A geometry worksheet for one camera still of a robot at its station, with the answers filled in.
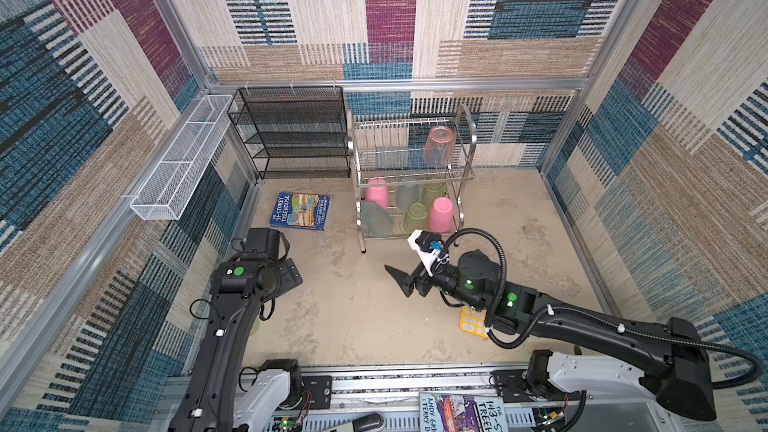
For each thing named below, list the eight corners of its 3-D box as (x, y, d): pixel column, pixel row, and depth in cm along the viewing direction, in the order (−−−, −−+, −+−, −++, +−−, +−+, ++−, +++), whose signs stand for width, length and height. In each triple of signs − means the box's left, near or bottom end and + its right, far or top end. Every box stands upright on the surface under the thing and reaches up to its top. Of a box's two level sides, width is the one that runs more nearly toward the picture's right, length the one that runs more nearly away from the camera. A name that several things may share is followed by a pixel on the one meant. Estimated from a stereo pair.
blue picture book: (271, 231, 106) (268, 225, 103) (281, 199, 115) (278, 192, 113) (326, 231, 106) (324, 225, 103) (331, 199, 115) (329, 192, 112)
